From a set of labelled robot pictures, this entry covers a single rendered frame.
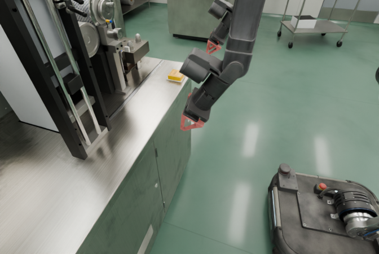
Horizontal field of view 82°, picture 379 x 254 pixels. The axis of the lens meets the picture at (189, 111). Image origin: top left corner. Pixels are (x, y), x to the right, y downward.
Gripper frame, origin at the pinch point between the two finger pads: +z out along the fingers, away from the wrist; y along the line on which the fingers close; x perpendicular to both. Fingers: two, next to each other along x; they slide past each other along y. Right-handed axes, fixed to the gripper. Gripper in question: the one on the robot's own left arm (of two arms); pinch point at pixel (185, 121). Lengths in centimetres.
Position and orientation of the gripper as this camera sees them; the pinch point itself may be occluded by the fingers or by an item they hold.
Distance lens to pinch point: 66.2
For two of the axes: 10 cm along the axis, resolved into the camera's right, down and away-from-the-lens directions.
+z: -4.8, 6.0, 6.4
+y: -2.0, 6.3, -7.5
